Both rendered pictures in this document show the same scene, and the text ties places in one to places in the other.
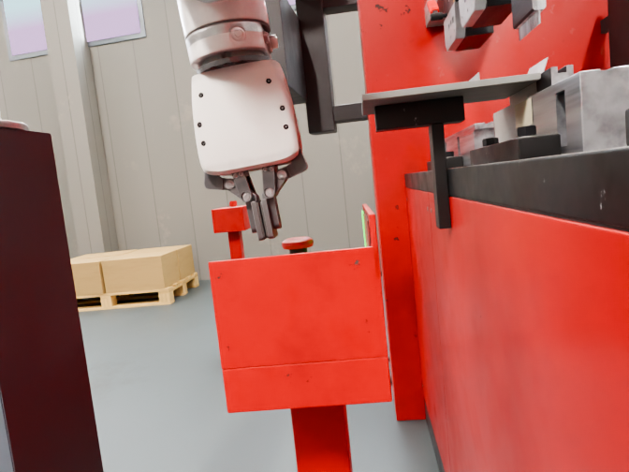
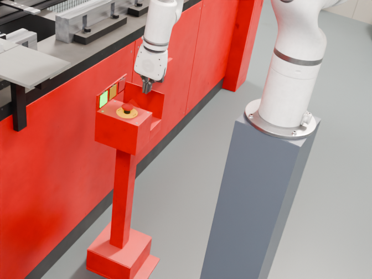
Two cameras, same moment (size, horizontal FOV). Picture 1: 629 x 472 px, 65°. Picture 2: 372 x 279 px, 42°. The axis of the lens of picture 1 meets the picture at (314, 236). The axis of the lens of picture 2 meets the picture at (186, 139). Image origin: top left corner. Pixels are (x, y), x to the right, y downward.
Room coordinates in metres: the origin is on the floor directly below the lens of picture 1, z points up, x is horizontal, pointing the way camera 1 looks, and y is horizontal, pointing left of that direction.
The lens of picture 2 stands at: (1.93, 0.55, 1.64)
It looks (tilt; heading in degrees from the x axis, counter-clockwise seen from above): 33 degrees down; 193
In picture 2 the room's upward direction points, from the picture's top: 9 degrees clockwise
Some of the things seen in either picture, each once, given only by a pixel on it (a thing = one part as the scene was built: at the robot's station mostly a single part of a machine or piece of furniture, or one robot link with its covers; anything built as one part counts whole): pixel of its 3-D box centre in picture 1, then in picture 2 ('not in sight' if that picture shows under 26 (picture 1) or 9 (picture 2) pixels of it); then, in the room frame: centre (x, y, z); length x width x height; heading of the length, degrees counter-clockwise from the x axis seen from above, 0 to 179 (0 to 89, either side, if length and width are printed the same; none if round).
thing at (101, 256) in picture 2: not in sight; (124, 254); (0.56, 0.04, 0.06); 0.25 x 0.20 x 0.12; 86
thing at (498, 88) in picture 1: (440, 96); (13, 61); (0.85, -0.23, 1.00); 0.26 x 0.18 x 0.01; 84
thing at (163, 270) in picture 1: (124, 276); not in sight; (4.55, 1.78, 0.21); 1.20 x 0.86 x 0.42; 78
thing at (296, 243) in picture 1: (299, 252); (127, 109); (0.61, 0.02, 0.79); 0.04 x 0.04 x 0.04
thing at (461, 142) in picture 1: (466, 149); not in sight; (1.38, -0.44, 0.92); 0.50 x 0.06 x 0.10; 174
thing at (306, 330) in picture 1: (307, 293); (130, 113); (0.56, 0.02, 0.75); 0.20 x 0.16 x 0.18; 176
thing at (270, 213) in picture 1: (278, 202); (143, 82); (0.51, 0.03, 0.86); 0.03 x 0.03 x 0.07; 86
